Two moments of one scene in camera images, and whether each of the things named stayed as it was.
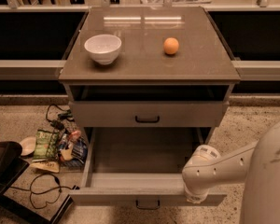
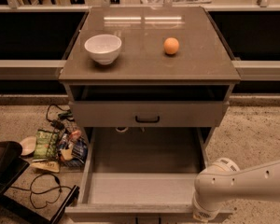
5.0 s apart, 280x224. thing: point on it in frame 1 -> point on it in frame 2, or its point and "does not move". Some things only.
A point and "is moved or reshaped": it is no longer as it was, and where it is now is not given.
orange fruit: [171, 46] does not move
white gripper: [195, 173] -> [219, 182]
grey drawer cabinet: [148, 76] does not move
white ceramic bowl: [104, 48] does not move
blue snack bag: [79, 151] does not move
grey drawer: [139, 165] is moved or reshaped
